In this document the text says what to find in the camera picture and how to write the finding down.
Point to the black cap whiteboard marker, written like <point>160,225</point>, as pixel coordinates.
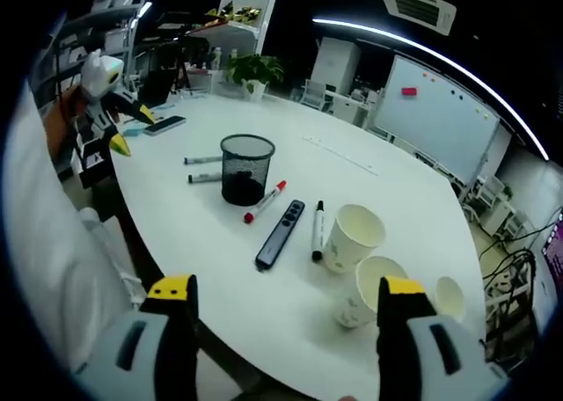
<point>318,230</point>

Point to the grey storage rack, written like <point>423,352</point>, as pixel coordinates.
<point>107,31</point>

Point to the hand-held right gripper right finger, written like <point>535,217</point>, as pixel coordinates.
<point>422,344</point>

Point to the person's white clothing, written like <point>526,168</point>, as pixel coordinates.
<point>53,238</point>

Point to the red whiteboard eraser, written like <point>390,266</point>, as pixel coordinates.
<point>409,91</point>

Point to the ceiling air vent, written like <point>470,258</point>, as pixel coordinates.
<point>415,6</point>

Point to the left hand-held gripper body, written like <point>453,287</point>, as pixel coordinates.
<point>100,76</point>

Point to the white cabinet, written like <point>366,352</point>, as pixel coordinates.
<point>336,64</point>

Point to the black smartphone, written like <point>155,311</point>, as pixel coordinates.
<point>165,125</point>

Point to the ceiling light strip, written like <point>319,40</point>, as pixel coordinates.
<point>435,69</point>

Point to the blue notepad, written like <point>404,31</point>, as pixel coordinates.
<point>134,131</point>

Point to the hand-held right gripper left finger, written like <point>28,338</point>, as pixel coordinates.
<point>132,348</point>

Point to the transparent ruler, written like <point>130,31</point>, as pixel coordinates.
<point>341,155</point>

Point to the black mesh pen holder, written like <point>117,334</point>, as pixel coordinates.
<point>246,170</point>

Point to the white paper cup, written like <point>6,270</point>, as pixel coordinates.
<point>448,297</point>
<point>363,293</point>
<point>352,238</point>

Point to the black box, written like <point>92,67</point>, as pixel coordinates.
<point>92,163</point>

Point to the blue cap whiteboard marker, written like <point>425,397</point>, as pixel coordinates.
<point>202,159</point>

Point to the red cap whiteboard marker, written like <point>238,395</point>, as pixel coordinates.
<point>265,201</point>

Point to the white display shelf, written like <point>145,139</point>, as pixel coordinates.
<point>239,14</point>

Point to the black laser pointer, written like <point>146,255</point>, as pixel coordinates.
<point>280,235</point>

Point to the potted green plant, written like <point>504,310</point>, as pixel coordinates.
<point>254,72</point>

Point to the white office chair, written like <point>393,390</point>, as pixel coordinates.
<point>314,94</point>

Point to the purple monitor screen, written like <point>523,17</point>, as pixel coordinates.
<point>555,247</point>

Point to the white whiteboard on stand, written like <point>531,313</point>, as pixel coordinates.
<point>435,119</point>

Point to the dark cap whiteboard marker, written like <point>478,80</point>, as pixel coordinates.
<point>204,177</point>

